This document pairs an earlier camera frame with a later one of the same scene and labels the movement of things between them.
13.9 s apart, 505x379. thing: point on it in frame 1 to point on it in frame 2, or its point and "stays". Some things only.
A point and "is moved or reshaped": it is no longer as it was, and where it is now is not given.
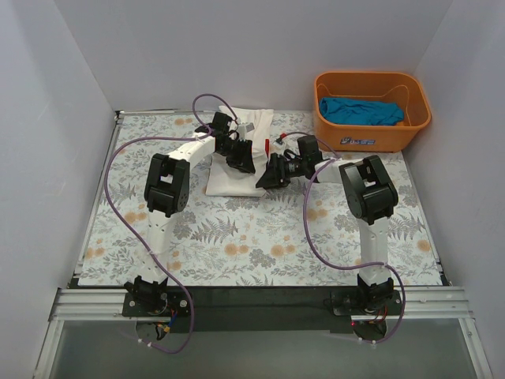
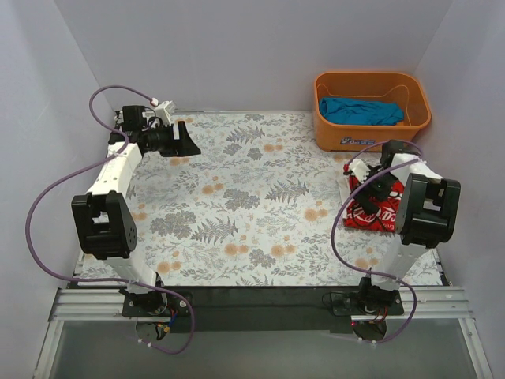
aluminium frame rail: [416, 303] stays
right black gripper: [277, 170] to [371, 197]
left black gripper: [238, 152] to [176, 138]
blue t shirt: [360, 112] stays
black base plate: [265, 309] stays
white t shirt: [222, 180] is moved or reshaped
